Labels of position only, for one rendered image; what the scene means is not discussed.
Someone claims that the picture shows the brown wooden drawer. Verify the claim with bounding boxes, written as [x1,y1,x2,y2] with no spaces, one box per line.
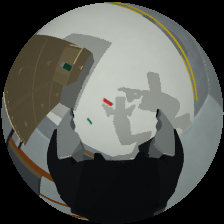
[10,94,36,143]
[6,38,46,109]
[53,44,92,86]
[49,81,63,111]
[32,83,51,124]
[32,39,67,90]

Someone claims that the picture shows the tan chest of drawers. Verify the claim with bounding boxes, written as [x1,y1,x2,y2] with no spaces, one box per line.
[3,35,75,146]

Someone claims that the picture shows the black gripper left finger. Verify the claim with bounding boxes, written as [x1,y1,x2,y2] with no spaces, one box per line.
[47,108,85,195]

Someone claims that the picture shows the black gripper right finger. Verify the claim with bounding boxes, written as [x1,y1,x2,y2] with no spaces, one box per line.
[148,109,184,189]

